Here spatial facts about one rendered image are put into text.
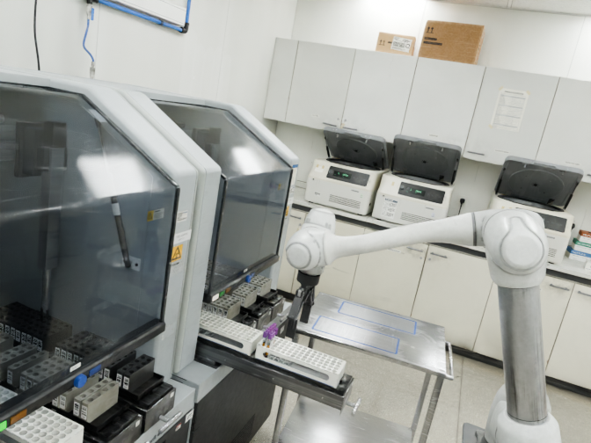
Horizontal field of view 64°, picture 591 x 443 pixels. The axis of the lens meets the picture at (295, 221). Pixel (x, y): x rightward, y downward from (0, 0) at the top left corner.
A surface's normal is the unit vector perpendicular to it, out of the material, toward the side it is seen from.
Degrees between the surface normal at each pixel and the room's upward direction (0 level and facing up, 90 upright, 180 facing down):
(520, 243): 85
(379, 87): 90
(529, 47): 90
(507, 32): 90
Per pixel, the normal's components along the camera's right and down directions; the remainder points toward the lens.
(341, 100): -0.36, 0.16
